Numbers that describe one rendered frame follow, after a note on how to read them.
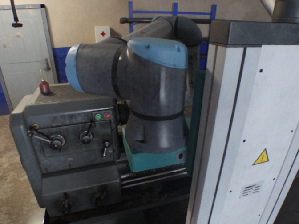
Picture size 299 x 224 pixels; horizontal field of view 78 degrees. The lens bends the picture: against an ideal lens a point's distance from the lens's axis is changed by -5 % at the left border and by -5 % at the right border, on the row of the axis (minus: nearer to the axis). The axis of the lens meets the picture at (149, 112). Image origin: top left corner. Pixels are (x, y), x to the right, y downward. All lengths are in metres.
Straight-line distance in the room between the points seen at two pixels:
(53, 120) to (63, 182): 0.44
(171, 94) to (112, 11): 4.06
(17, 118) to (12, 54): 3.33
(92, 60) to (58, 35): 3.94
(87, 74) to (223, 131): 0.36
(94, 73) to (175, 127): 0.25
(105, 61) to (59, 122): 0.85
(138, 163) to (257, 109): 0.32
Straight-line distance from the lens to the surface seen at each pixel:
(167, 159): 0.54
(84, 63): 0.54
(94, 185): 1.43
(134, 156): 0.51
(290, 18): 0.47
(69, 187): 1.45
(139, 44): 0.44
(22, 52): 4.58
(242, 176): 0.58
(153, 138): 0.49
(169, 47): 0.44
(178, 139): 0.51
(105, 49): 0.53
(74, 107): 1.27
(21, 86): 4.75
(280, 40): 0.45
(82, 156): 1.43
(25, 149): 1.43
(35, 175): 1.55
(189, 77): 1.26
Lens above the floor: 1.77
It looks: 25 degrees down
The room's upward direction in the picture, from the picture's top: straight up
